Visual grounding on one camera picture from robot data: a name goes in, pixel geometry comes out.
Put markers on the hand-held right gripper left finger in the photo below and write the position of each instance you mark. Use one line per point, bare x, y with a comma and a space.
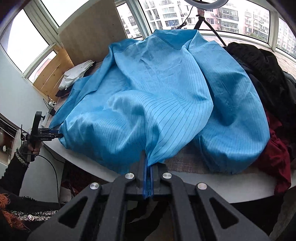
145, 180

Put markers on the black power adapter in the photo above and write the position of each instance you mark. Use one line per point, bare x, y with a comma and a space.
52, 112

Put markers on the person's black knit jacket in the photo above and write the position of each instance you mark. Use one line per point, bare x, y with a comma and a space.
27, 215

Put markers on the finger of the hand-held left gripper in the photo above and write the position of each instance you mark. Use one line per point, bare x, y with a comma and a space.
53, 131
57, 136

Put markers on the pine plank panel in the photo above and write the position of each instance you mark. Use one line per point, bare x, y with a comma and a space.
53, 74

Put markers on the wooden shelf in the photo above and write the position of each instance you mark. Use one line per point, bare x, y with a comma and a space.
8, 141

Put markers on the light wooden board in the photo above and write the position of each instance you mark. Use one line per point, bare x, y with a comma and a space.
92, 30

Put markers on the blue striped work coat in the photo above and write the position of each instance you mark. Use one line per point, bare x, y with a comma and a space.
150, 92

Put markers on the black folded clothes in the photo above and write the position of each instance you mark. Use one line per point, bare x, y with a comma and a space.
62, 93

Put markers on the white charger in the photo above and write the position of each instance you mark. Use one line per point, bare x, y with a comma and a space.
52, 104

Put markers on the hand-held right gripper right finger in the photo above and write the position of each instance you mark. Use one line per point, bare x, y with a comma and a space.
152, 183

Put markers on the dark red garment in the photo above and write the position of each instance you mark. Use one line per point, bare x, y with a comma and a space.
277, 157

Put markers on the black garment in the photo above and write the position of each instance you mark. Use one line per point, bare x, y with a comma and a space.
261, 69

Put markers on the white folded cloth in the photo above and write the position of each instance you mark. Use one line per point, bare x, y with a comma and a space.
74, 74

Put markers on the person's left hand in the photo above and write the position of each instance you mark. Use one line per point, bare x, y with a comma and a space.
38, 148

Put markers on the black mini tripod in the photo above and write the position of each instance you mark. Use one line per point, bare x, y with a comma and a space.
215, 33

